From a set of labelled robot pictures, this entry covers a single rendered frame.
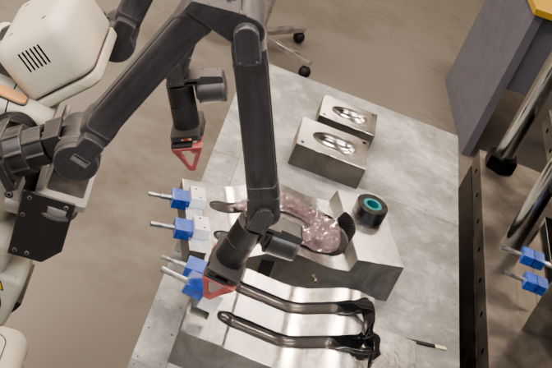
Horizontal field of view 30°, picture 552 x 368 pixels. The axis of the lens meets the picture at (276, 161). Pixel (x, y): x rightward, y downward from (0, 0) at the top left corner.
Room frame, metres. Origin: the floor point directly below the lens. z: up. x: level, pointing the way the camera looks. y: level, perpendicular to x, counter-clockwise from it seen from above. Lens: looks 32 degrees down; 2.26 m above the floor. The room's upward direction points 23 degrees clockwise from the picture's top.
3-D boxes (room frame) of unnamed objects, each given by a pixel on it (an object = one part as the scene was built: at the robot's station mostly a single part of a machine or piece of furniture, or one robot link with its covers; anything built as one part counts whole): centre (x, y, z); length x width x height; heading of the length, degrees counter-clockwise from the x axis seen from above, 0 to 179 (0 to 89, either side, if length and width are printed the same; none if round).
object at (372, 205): (2.11, -0.26, 0.93); 0.08 x 0.08 x 0.04
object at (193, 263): (1.69, 0.08, 0.89); 0.13 x 0.05 x 0.05; 94
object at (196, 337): (1.64, -0.20, 0.87); 0.50 x 0.26 x 0.14; 93
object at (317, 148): (2.45, -0.13, 0.83); 0.20 x 0.15 x 0.07; 93
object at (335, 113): (2.65, -0.14, 0.83); 0.17 x 0.13 x 0.06; 93
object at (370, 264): (2.00, -0.09, 0.85); 0.50 x 0.26 x 0.11; 111
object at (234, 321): (1.65, -0.18, 0.92); 0.35 x 0.16 x 0.09; 93
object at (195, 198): (1.94, 0.18, 0.85); 0.13 x 0.05 x 0.05; 111
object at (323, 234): (1.99, -0.09, 0.90); 0.26 x 0.18 x 0.08; 111
